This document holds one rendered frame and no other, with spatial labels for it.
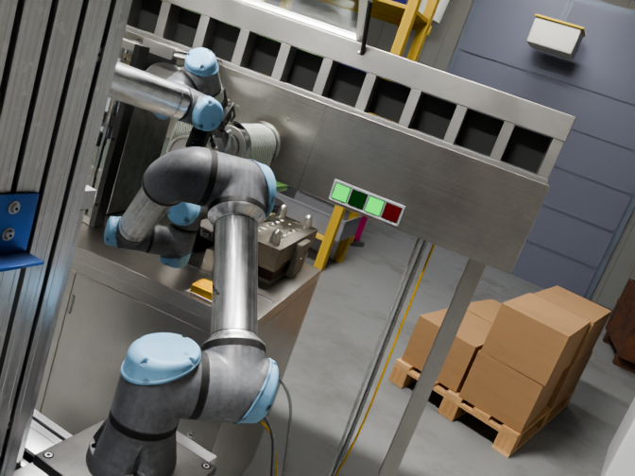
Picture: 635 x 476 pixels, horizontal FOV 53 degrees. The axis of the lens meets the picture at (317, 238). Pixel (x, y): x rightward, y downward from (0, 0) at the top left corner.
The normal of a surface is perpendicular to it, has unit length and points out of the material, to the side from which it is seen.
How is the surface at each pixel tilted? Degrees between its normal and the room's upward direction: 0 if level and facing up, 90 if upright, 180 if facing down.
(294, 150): 90
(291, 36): 90
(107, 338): 90
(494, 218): 90
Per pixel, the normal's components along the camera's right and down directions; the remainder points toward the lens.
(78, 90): 0.85, 0.40
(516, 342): -0.55, 0.03
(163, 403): 0.35, 0.36
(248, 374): 0.47, -0.44
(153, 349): 0.21, -0.93
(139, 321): -0.27, 0.16
